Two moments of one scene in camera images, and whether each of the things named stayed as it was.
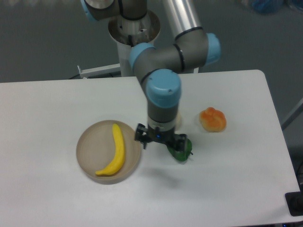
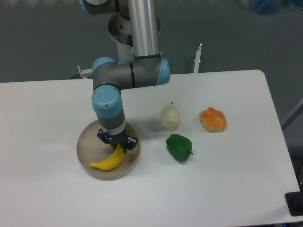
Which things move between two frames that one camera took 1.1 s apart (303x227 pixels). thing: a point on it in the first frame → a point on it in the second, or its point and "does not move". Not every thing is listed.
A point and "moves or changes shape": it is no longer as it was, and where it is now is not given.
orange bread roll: x=212 y=120 does not move
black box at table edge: x=294 y=201 does not move
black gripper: x=168 y=137 → x=121 y=138
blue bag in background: x=265 y=7 does not move
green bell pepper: x=182 y=155 does not move
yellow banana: x=118 y=162 moves or changes shape
